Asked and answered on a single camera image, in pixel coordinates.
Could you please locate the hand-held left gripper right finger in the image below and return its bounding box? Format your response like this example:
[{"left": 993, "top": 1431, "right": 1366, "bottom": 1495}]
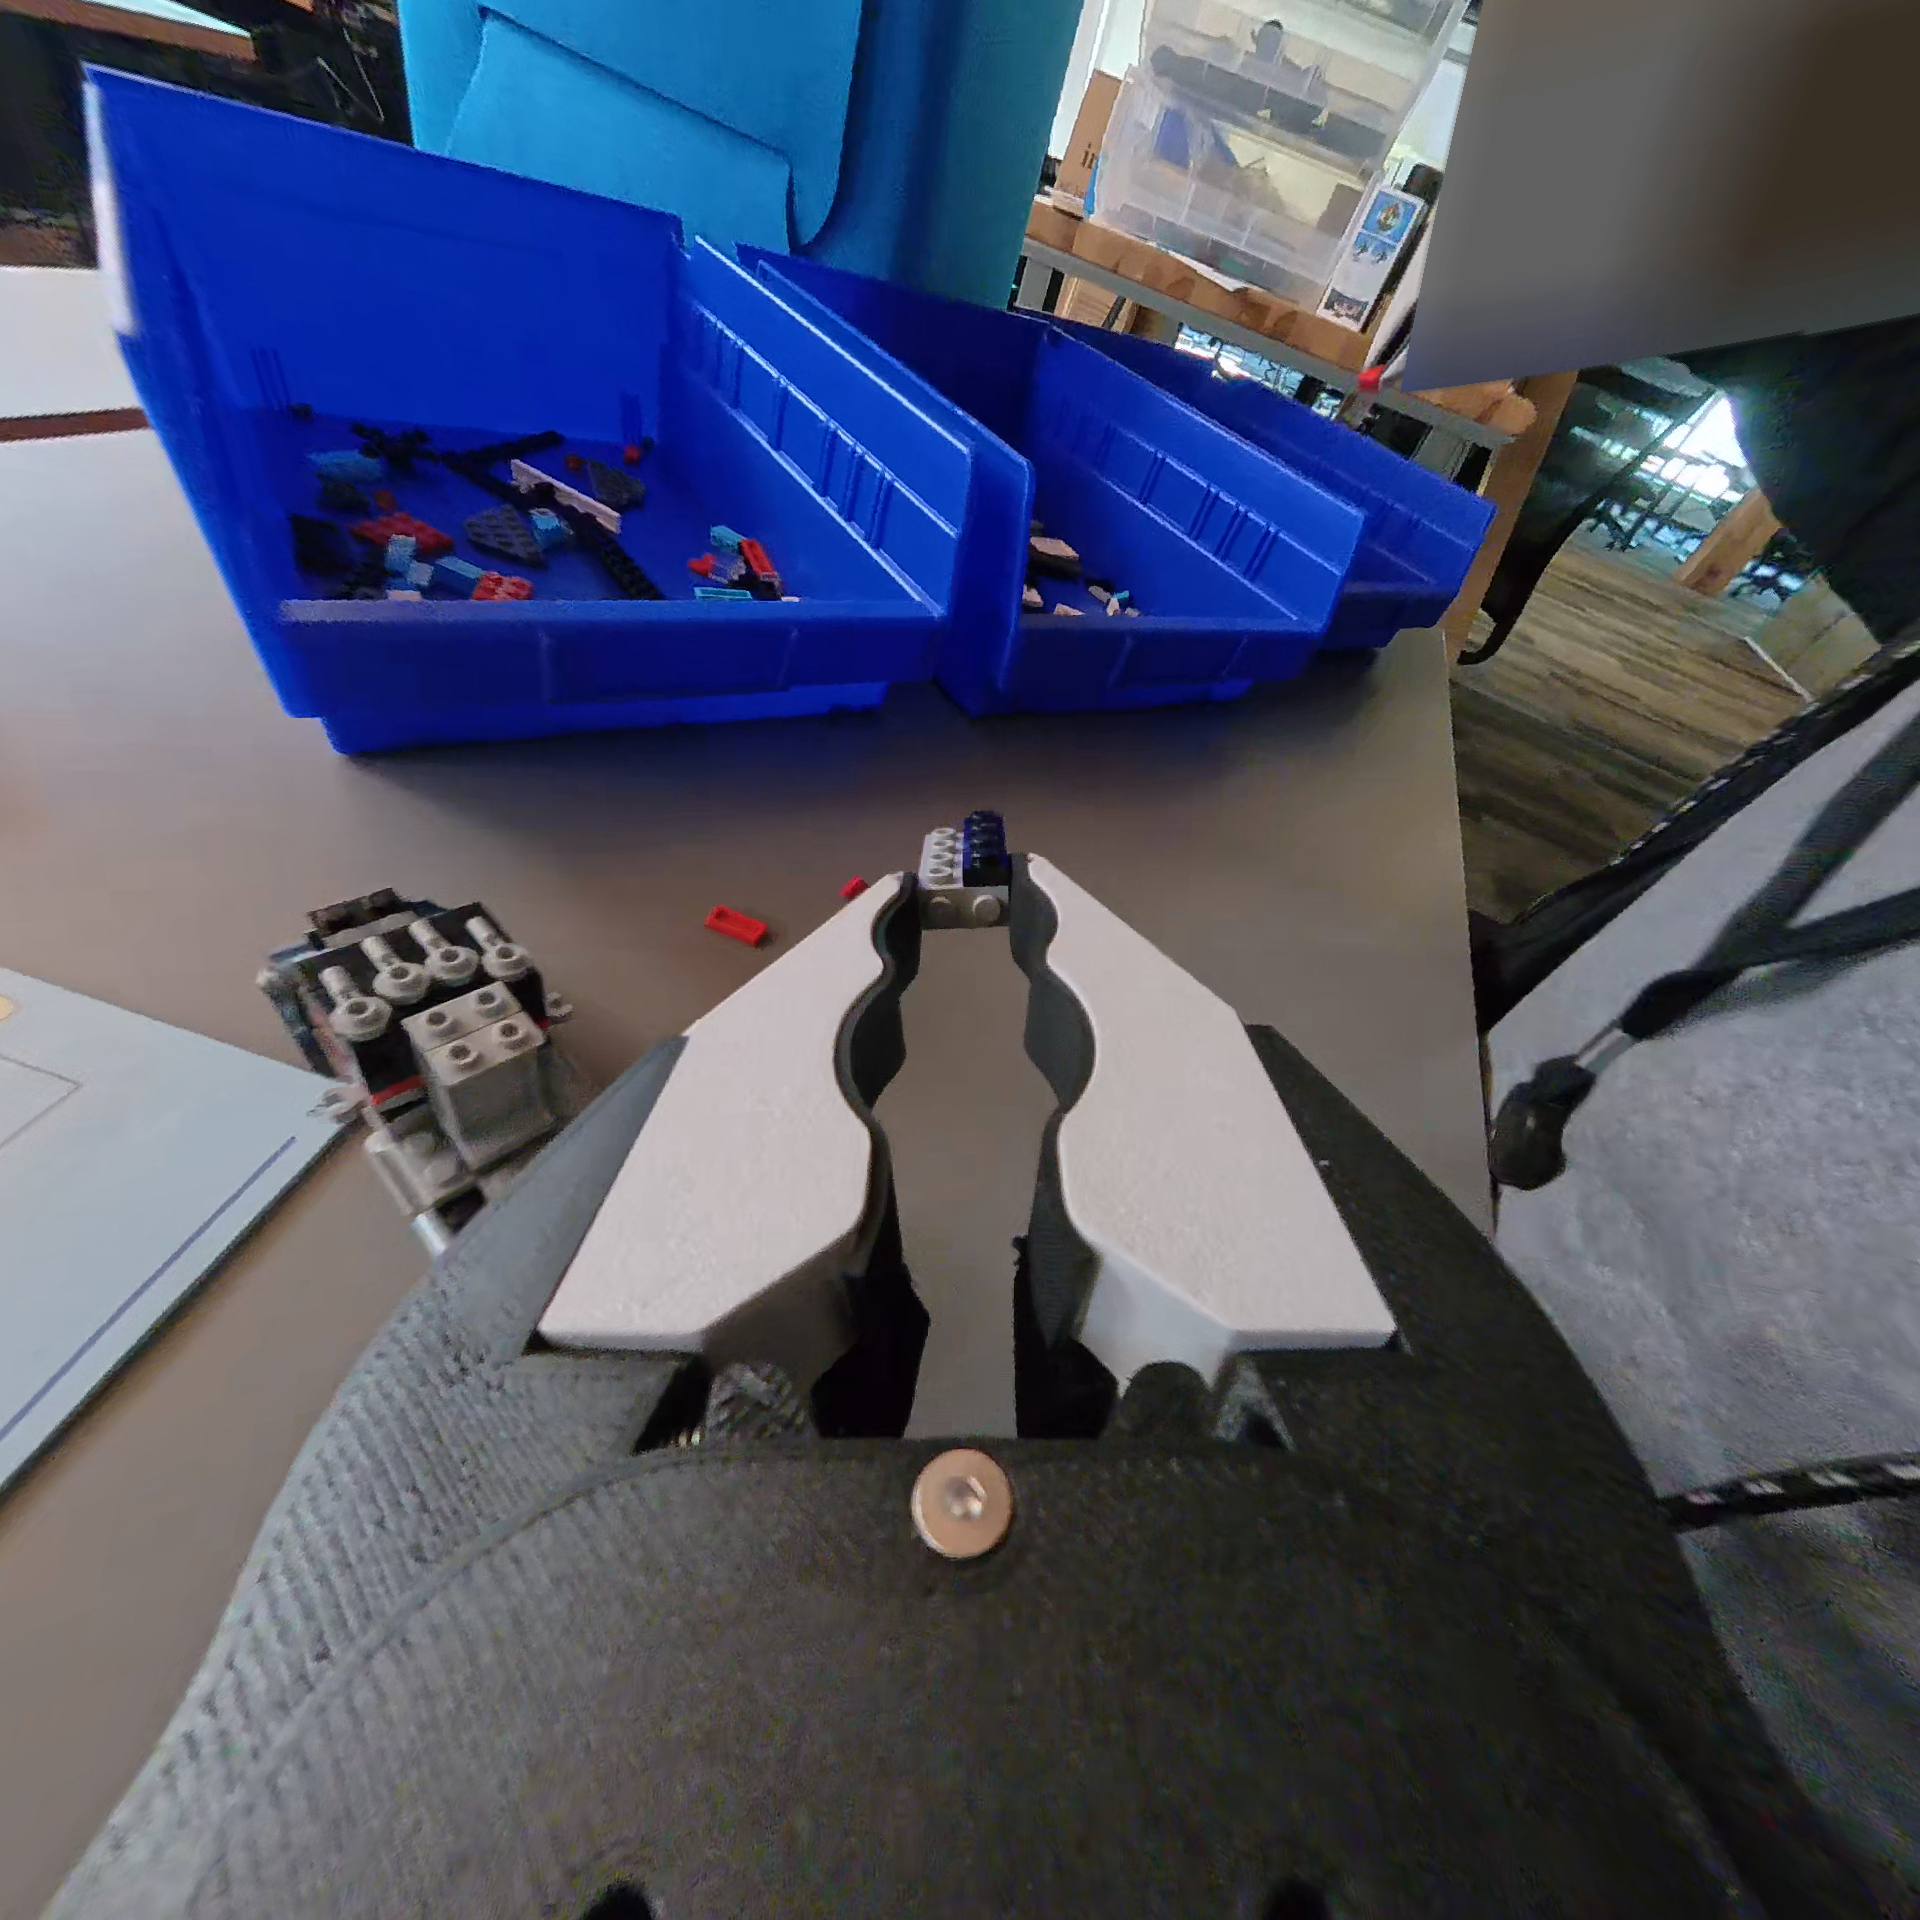
[{"left": 1007, "top": 852, "right": 1400, "bottom": 1390}]

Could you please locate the black grey red brick model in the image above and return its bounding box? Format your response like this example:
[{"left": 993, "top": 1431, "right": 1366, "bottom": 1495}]
[{"left": 259, "top": 892, "right": 577, "bottom": 1255}]

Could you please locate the small blue picture card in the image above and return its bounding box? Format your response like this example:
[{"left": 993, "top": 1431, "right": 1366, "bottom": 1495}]
[{"left": 1318, "top": 187, "right": 1421, "bottom": 324}]

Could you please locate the large blue plastic bin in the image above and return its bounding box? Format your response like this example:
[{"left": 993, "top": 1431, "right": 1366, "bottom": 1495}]
[{"left": 81, "top": 63, "right": 992, "bottom": 756}]

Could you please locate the pile of large toy bricks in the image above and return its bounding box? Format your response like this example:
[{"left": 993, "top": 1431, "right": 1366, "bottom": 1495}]
[{"left": 285, "top": 402, "right": 805, "bottom": 605}]

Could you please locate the black lanyard strap with clip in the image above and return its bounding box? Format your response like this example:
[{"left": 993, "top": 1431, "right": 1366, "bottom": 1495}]
[{"left": 1487, "top": 703, "right": 1920, "bottom": 1194}]

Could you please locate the person's right forearm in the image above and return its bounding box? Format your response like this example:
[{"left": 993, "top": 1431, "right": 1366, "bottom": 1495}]
[{"left": 1709, "top": 335, "right": 1920, "bottom": 647}]

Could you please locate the clear plastic drawer unit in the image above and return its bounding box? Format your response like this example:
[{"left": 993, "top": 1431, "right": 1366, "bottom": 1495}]
[{"left": 1088, "top": 0, "right": 1472, "bottom": 301}]

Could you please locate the blue felt bag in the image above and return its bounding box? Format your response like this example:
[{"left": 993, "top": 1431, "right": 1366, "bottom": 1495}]
[{"left": 393, "top": 0, "right": 1088, "bottom": 317}]

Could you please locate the brick building instruction booklet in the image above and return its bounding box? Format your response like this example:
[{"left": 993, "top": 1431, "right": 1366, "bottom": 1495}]
[{"left": 0, "top": 967, "right": 355, "bottom": 1502}]

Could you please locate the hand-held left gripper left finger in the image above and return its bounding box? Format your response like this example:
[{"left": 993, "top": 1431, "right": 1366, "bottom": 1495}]
[{"left": 535, "top": 870, "right": 921, "bottom": 1403}]

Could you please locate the black chair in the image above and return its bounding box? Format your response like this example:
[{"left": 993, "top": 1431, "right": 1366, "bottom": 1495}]
[{"left": 1452, "top": 373, "right": 1728, "bottom": 669}]

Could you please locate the grey and black brick assembly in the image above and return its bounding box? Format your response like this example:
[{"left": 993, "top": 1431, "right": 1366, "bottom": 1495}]
[{"left": 915, "top": 807, "right": 1015, "bottom": 933}]

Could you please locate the black speckled cord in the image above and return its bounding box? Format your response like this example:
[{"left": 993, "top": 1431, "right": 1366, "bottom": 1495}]
[{"left": 1499, "top": 622, "right": 1920, "bottom": 1531}]

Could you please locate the grey desk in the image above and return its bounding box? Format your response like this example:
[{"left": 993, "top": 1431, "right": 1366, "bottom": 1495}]
[{"left": 0, "top": 267, "right": 1502, "bottom": 1920}]

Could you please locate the pile of small toy bricks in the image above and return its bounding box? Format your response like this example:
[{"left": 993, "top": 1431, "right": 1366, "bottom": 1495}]
[{"left": 1019, "top": 516, "right": 1142, "bottom": 620}]

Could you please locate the person's grey sweatshirt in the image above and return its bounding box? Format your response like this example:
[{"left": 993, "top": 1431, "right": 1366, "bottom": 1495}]
[{"left": 1476, "top": 719, "right": 1920, "bottom": 1847}]

